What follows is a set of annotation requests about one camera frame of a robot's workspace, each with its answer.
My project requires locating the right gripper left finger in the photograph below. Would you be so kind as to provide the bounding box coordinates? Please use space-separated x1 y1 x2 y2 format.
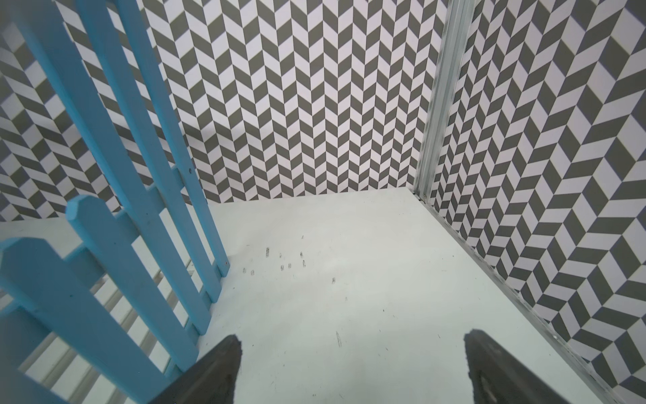
151 334 242 404

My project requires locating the blue white two-tier shelf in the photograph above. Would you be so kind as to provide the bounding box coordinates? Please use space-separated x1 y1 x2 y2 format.
1 1 230 403

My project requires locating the aluminium corner post right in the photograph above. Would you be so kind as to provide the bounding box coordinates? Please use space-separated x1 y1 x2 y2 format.
414 0 477 204

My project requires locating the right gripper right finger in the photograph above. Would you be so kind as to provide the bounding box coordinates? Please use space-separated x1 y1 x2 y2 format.
464 329 567 404

